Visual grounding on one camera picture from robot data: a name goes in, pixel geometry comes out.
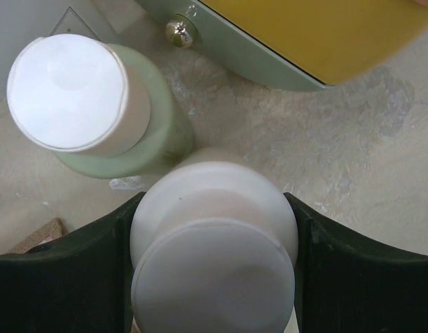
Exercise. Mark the white rectangular bottle grey cap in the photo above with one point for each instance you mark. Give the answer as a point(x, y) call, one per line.
point(22, 21)

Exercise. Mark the brown burlap canvas bag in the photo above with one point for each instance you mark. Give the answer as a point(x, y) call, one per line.
point(54, 229)

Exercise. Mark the pale green lotion bottle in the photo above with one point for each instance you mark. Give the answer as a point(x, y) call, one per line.
point(104, 110)

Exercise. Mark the cream lidded jar bottle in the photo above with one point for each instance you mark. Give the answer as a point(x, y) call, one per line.
point(213, 245)

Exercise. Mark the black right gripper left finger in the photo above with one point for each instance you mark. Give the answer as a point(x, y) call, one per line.
point(77, 283)

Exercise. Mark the white cylinder orange yellow end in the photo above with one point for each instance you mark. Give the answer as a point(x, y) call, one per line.
point(292, 45)

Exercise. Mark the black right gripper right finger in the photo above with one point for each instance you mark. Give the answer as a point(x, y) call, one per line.
point(347, 282)

